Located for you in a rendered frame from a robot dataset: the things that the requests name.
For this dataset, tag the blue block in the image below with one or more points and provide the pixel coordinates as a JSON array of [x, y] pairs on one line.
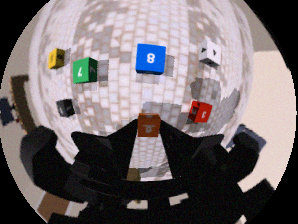
[[150, 59]]

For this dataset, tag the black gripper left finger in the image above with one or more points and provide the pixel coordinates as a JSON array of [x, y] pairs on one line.
[[118, 146]]

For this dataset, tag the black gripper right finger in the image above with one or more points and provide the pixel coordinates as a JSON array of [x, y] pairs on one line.
[[181, 148]]

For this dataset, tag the red block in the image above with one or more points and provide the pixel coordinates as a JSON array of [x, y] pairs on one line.
[[200, 112]]

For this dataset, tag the small green block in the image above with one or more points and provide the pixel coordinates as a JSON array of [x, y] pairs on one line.
[[84, 71]]

